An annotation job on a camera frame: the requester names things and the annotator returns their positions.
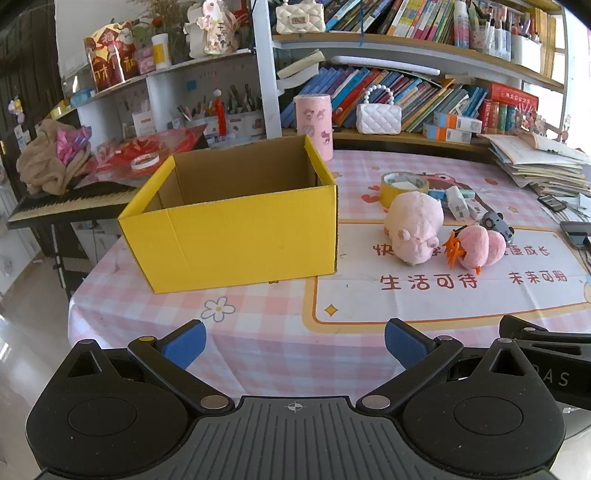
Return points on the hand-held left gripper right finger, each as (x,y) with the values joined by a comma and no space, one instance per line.
(406,346)

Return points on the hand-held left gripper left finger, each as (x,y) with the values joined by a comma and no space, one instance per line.
(184,344)

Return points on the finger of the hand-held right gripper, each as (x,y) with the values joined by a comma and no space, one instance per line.
(558,350)
(526,325)

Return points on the pink heart plush toy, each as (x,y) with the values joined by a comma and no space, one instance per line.
(480,247)

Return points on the grey toy car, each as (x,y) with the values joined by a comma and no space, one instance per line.
(497,224)

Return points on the yellow cardboard box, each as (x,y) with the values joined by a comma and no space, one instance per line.
(231,240)

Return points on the pink pig plush toy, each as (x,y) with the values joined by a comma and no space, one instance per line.
(415,226)

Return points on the white staple box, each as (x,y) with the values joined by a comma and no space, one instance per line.
(456,203)

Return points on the mint green small box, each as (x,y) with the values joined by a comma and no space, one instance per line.
(466,190)

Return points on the yellow packing tape roll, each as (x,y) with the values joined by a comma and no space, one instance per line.
(392,191)

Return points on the white eraser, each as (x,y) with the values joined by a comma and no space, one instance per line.
(411,185)

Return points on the pink checked printed tablecloth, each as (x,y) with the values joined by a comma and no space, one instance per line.
(258,314)

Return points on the black keyboard stand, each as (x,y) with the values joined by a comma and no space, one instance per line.
(62,263)

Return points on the stack of papers and notebooks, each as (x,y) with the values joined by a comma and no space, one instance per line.
(540,161)

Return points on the black electronic keyboard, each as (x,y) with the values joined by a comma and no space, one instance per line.
(69,203)

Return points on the small white tape roll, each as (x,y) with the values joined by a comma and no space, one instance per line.
(145,161)

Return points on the red plastic bag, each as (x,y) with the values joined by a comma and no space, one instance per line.
(175,143)

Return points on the small cartoon figurines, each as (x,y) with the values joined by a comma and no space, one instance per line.
(545,122)

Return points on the orange blue white carton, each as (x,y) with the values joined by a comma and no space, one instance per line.
(448,134)
(457,122)

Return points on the red boxed book set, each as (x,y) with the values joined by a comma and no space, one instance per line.
(508,108)

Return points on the white box red label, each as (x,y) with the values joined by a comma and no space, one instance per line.
(142,123)

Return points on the beige crumpled cloth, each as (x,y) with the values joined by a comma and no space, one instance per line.
(41,166)

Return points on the pink shiny wrapper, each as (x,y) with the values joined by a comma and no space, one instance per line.
(71,145)

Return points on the white quilted handbag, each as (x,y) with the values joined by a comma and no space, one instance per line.
(378,117)

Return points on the desk organiser with pens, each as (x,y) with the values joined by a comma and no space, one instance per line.
(240,117)

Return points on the red tassel ornament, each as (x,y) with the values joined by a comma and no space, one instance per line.
(220,113)

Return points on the pink cylinder container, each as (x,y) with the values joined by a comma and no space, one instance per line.
(314,124)

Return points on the row of colourful books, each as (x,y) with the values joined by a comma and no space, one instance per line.
(406,18)
(415,99)

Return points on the white pen holders with pens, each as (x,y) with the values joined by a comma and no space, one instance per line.
(512,41)

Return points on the pink packets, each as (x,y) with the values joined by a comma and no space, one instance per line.
(144,60)

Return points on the white wooden bookshelf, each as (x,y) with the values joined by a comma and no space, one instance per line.
(268,69)

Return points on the white yellow bottle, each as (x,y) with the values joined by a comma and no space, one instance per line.
(161,50)

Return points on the red gold gift bag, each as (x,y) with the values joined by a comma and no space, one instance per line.
(108,57)

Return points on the pile of lying books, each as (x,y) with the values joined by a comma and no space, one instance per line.
(300,69)

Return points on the pale printed bottle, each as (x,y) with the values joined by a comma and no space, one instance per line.
(461,25)

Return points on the white pink doll figurine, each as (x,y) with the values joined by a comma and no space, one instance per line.
(214,27)

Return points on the blue ribbon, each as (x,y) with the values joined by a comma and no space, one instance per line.
(361,23)

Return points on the cream quilted handbag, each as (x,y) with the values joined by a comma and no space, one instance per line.
(299,18)

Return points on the small wall figurine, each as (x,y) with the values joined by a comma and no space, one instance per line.
(15,110)

